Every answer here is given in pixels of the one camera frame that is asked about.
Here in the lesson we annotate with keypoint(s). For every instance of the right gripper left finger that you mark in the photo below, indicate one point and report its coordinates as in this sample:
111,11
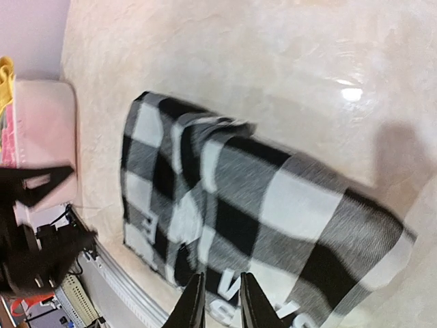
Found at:
189,311

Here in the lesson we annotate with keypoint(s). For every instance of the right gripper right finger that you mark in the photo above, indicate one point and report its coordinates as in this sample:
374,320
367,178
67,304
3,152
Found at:
256,310

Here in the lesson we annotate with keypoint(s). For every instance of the black white plaid shirt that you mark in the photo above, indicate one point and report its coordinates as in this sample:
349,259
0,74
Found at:
201,194

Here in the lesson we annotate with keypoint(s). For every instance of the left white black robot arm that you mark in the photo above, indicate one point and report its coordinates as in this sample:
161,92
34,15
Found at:
36,261

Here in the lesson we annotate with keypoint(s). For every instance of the white plastic laundry basket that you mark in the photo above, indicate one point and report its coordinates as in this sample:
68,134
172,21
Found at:
44,123

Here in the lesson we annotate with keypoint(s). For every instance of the pink printed garment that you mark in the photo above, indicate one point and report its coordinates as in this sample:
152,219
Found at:
8,157

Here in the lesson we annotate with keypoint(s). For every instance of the yellow shorts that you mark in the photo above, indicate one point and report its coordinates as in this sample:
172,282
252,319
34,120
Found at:
7,77

